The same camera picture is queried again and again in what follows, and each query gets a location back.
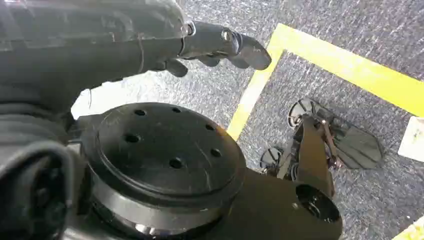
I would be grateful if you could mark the white flat floor plate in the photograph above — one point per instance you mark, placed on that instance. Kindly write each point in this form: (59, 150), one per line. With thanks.
(414, 140)

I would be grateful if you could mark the black robot leg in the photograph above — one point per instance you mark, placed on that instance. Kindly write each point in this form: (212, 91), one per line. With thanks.
(165, 159)

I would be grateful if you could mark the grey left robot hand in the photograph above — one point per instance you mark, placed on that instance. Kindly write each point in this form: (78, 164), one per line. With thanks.
(99, 43)

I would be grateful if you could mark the yellow floor tape strip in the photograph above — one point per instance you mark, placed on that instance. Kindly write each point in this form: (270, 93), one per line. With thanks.
(412, 232)

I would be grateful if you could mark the yellow floor tape corner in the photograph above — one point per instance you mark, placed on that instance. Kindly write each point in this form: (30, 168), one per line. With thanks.
(331, 61)

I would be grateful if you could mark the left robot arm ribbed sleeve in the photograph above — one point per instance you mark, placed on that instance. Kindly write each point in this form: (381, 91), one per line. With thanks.
(30, 132)

